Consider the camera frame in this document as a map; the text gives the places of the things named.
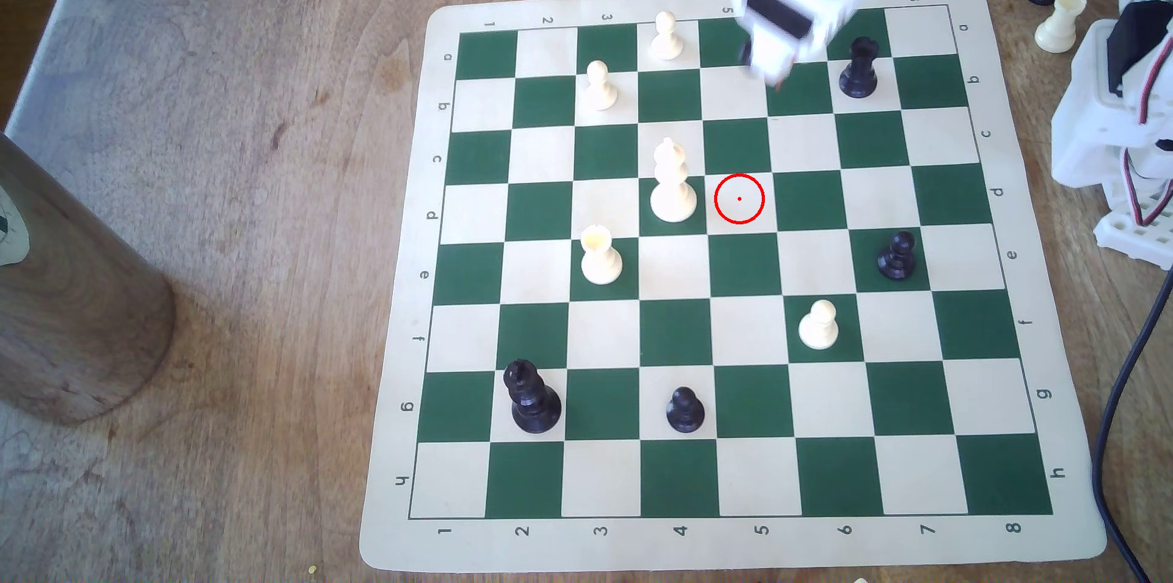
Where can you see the green and cream chess mat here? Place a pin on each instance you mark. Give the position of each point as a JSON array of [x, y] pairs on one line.
[[550, 326]]

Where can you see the white pawn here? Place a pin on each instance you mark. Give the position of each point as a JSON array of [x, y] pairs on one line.
[[600, 90], [818, 328], [666, 40]]

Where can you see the tall white king piece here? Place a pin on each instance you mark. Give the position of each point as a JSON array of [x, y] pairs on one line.
[[674, 193]]

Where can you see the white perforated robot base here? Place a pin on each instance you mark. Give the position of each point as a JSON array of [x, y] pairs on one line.
[[1127, 235]]

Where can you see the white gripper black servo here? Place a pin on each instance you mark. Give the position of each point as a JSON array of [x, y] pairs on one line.
[[771, 50]]

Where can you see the white rook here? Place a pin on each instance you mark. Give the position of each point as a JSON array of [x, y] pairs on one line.
[[601, 262], [1059, 26]]

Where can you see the white paper label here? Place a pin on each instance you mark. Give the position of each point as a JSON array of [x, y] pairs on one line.
[[11, 235]]

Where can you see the brown wooden cylinder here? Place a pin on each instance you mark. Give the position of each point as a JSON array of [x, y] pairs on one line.
[[73, 308]]

